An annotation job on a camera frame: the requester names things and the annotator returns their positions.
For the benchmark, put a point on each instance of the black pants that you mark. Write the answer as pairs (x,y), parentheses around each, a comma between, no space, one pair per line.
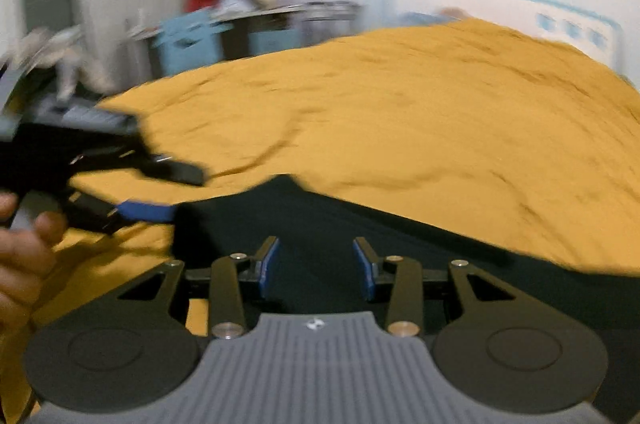
(450,269)

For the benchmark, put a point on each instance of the white and blue bed headboard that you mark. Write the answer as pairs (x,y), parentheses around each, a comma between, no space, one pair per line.
(500,11)

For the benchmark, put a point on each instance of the blue chair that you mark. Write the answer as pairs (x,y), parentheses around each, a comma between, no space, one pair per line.
(187,43)

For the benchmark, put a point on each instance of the blue pillow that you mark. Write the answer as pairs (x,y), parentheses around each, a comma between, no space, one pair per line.
(435,17)

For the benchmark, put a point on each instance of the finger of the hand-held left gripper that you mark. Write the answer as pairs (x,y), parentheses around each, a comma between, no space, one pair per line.
(175,171)
(145,210)

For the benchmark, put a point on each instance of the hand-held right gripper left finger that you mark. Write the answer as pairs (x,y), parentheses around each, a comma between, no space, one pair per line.
(267,266)

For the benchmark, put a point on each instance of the blue and white desk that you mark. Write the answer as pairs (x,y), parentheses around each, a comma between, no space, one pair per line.
(285,28)

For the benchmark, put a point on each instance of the yellow quilted blanket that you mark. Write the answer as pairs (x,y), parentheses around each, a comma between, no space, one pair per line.
(425,113)

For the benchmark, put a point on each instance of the person's left hand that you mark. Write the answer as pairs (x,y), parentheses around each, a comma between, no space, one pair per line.
(22,264)

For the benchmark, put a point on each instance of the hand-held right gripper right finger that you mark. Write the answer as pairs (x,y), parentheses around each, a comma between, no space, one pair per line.
(364,269)

